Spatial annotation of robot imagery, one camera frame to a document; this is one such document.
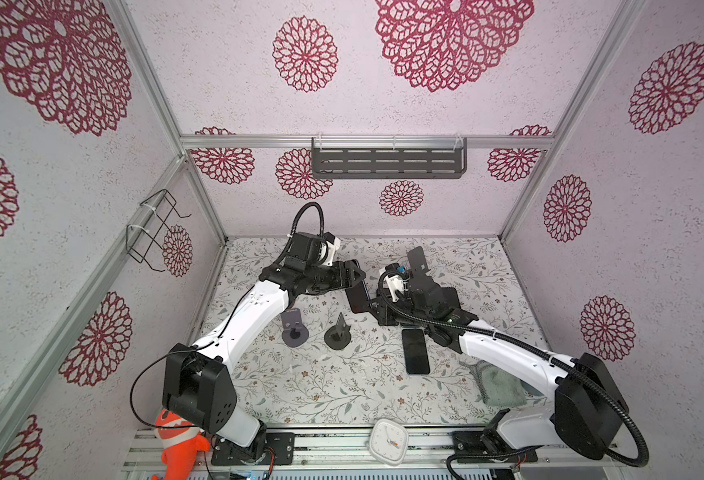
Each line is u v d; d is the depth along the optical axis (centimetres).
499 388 83
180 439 69
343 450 75
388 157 96
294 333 92
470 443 73
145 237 75
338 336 86
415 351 90
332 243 74
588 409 41
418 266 102
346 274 71
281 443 75
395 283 71
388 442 73
